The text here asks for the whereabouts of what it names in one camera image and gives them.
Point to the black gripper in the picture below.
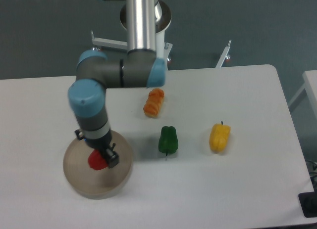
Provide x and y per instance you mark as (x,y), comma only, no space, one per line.
(103,144)

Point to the red bell pepper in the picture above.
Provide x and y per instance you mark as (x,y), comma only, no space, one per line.
(96,161)

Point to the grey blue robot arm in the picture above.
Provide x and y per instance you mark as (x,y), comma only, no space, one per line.
(96,74)

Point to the beige round plate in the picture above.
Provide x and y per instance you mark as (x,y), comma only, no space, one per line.
(97,184)

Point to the green bell pepper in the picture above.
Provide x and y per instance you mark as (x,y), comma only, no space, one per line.
(168,140)

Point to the yellow bell pepper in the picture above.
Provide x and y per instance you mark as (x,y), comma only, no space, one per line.
(219,137)

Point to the orange bread loaf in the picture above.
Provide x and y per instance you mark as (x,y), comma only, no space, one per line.
(154,103)

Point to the black device at edge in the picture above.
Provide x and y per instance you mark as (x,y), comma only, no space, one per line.
(308,202)

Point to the white side table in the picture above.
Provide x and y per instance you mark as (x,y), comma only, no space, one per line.
(307,89)

